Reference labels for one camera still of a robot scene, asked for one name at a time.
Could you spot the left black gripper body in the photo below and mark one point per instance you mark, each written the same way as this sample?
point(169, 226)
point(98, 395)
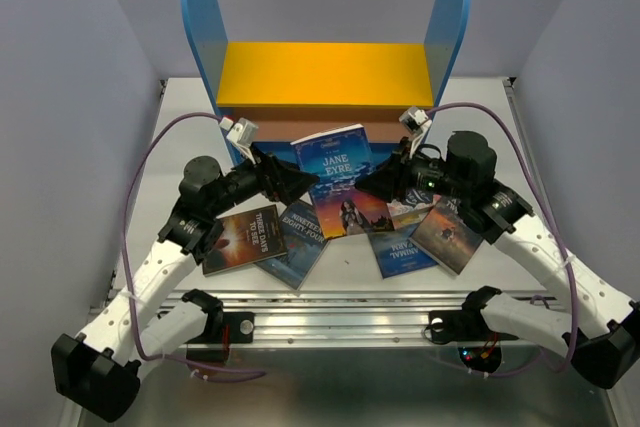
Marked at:
point(251, 179)

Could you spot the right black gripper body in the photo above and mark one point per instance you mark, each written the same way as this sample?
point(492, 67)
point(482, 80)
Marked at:
point(423, 174)

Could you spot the Little Women book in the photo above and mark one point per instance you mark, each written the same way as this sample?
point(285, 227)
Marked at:
point(412, 209)

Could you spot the Jane Eyre book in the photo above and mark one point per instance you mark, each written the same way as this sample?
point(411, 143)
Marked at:
point(339, 157)

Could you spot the Nineteen Eighty-Four book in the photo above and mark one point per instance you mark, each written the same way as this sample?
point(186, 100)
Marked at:
point(305, 244)

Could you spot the Three Days to See book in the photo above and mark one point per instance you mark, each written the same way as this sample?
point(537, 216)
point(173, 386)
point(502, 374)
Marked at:
point(247, 237)

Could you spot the A Tale of Two Cities book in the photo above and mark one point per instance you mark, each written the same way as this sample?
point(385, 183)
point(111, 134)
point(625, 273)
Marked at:
point(444, 237)

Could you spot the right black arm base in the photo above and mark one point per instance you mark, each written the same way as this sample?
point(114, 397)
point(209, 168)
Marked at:
point(445, 326)

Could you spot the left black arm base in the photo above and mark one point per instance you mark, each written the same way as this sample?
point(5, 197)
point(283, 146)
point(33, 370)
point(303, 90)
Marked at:
point(231, 328)

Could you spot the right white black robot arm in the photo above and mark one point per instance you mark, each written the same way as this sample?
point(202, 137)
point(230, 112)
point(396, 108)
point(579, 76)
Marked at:
point(598, 328)

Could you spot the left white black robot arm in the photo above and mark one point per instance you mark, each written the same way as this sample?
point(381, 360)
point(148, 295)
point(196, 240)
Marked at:
point(101, 368)

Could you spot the Animal Farm book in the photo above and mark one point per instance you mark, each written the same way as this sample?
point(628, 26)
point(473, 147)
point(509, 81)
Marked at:
point(396, 254)

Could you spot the blue and yellow bookshelf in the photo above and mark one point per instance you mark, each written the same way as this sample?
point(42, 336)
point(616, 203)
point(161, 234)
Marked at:
point(295, 88)

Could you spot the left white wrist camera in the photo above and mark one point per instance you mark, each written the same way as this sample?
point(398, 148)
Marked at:
point(240, 134)

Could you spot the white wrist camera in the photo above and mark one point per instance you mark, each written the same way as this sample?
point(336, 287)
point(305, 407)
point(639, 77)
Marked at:
point(417, 123)
point(240, 134)

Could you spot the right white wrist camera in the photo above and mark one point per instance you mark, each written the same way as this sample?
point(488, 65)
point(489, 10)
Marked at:
point(417, 123)

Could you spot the aluminium mounting rail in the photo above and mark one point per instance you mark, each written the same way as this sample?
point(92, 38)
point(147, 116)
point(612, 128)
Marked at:
point(316, 320)

